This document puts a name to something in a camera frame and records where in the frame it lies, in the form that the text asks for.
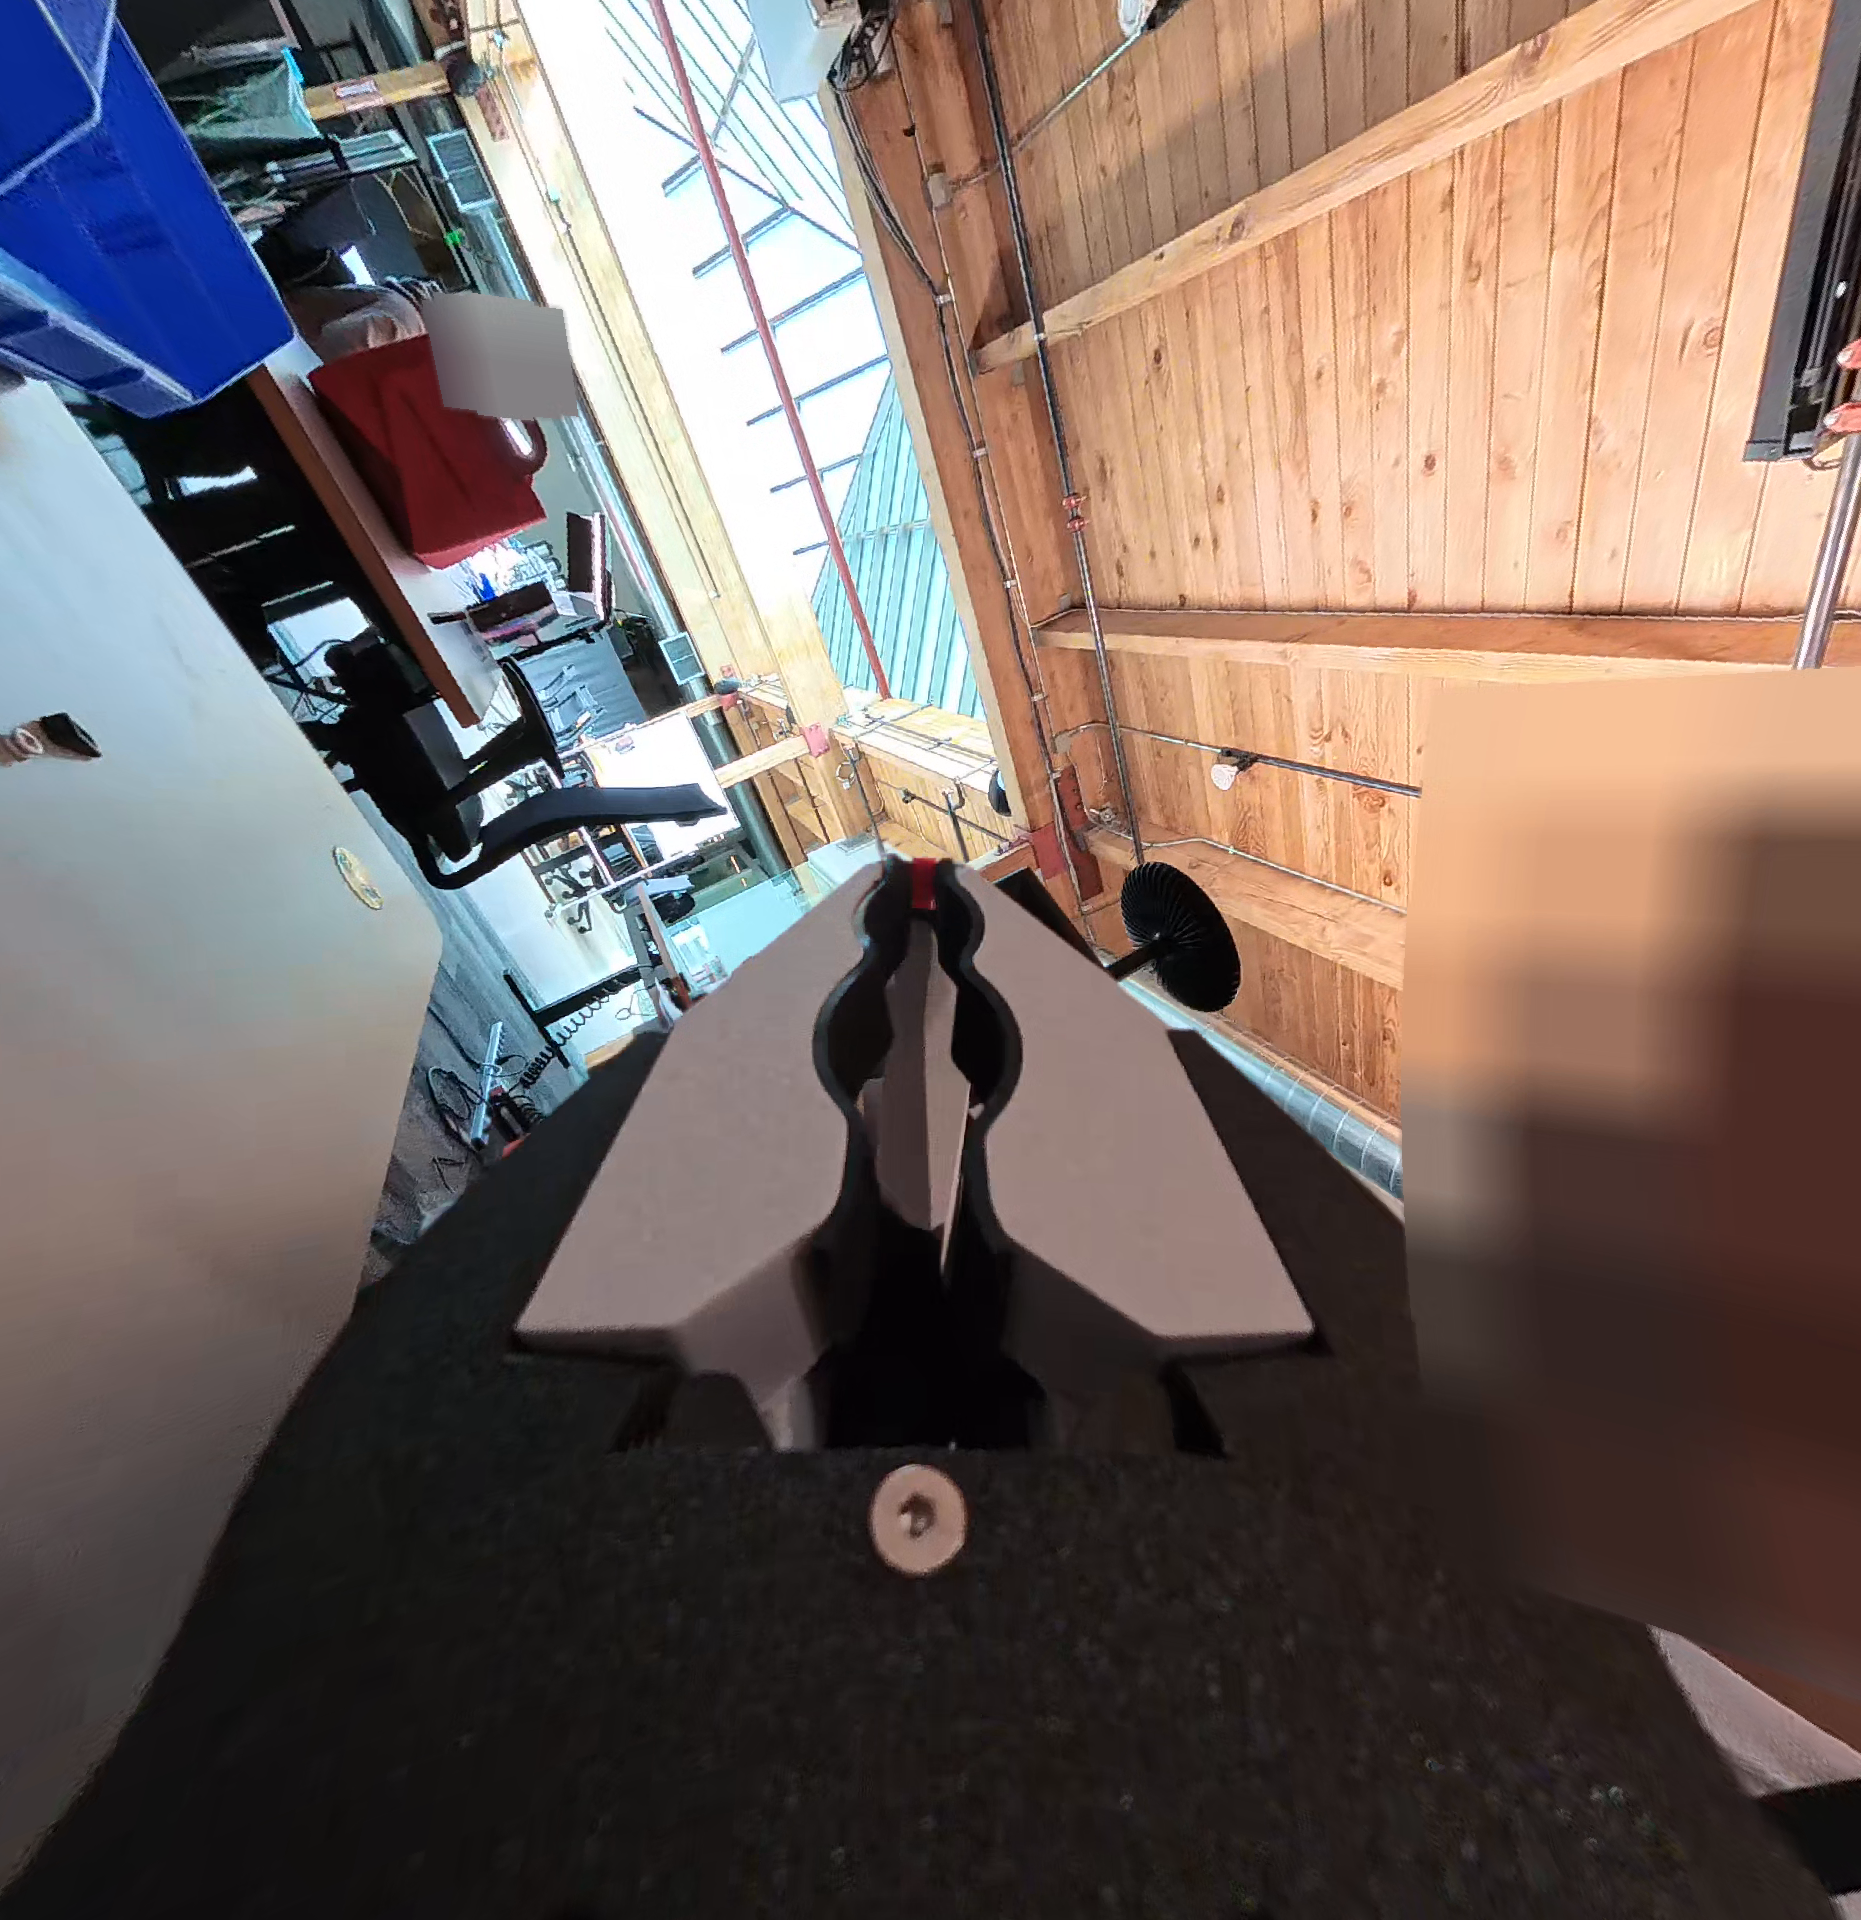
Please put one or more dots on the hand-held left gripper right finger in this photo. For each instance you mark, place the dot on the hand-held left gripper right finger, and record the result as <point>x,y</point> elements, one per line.
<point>1140,1199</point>

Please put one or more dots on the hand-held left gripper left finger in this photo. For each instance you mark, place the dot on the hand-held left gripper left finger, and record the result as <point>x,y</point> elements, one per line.
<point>676,1199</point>

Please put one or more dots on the red lego pin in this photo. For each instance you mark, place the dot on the red lego pin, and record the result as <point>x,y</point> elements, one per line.
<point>925,888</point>

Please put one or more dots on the small black lego piece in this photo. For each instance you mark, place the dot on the small black lego piece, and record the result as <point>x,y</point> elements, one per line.
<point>72,735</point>

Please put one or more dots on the black round pleated lamp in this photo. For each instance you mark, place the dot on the black round pleated lamp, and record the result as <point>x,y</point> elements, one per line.
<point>1183,935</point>

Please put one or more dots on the ceiling spotlight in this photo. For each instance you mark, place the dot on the ceiling spotlight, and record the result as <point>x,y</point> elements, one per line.
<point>1227,776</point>

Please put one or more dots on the round yellow sticker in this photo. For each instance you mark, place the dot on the round yellow sticker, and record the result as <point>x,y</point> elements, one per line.
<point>360,878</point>

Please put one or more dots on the black office chair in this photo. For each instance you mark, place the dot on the black office chair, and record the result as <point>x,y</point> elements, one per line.
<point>421,751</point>

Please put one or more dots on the desk with wooden edge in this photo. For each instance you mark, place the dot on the desk with wooden edge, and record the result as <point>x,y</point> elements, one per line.
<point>421,598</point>

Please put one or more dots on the red bag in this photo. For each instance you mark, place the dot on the red bag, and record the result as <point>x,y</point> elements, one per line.
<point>405,465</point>

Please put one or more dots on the red sprinkler pipe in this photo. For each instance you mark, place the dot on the red sprinkler pipe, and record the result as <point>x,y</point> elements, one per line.
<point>771,348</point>

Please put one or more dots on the metal pole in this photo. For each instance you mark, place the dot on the metal pole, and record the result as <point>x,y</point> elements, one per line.
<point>1835,556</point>

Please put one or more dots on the white ceiling unit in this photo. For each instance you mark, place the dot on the white ceiling unit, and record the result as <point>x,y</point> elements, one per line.
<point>795,46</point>

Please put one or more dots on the blue plastic bin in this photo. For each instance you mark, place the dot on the blue plastic bin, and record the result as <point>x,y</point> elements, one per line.
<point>104,179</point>

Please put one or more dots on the silver ventilation duct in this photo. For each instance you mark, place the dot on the silver ventilation duct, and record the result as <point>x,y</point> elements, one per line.
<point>1329,1133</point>

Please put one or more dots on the black metal frame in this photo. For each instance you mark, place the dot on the black metal frame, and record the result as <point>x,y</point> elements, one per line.
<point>1816,227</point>

